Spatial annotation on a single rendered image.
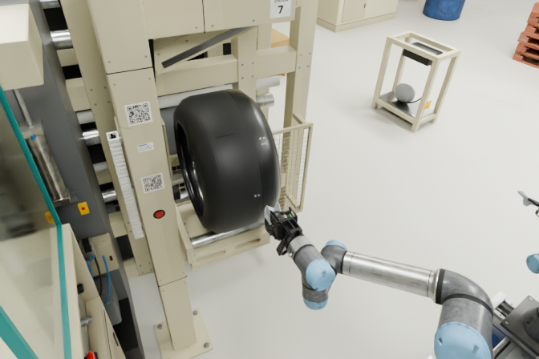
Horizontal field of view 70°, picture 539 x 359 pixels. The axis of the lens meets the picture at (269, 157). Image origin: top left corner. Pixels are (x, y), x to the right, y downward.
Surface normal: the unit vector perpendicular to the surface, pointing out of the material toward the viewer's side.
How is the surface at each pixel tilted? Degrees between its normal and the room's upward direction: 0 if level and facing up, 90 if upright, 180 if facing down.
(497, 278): 0
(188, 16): 90
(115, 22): 90
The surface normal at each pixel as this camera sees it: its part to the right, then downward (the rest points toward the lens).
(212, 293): 0.04, -0.79
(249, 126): 0.25, -0.40
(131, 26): 0.43, 0.57
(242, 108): 0.15, -0.62
